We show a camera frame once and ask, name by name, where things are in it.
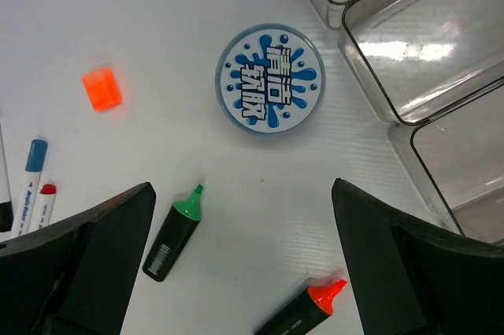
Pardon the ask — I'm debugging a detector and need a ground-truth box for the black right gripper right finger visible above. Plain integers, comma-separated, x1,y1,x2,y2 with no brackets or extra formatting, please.
332,178,503,334

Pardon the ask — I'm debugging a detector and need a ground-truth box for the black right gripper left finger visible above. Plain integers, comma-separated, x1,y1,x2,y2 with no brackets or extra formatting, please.
1,182,156,334

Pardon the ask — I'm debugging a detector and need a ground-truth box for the red capped white marker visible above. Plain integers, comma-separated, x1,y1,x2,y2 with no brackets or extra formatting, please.
34,184,57,230

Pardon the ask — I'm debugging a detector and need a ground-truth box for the black capped white marker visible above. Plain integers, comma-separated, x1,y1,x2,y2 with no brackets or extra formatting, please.
0,136,13,233

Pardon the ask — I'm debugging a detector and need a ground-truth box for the orange highlighter black body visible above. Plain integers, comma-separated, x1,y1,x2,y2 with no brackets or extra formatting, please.
254,279,347,335

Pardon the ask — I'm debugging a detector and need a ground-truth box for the green highlighter black body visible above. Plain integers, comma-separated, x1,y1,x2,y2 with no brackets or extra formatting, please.
142,184,204,282

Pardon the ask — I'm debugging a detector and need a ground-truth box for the blue capped white marker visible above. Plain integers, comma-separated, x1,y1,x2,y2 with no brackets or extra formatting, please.
11,139,48,238

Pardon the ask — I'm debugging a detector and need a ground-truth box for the orange highlighter cap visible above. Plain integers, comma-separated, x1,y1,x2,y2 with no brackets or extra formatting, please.
81,67,122,112

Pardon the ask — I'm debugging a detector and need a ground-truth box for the clear plastic organizer tray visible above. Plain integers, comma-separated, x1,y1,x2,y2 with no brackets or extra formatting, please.
310,0,503,246

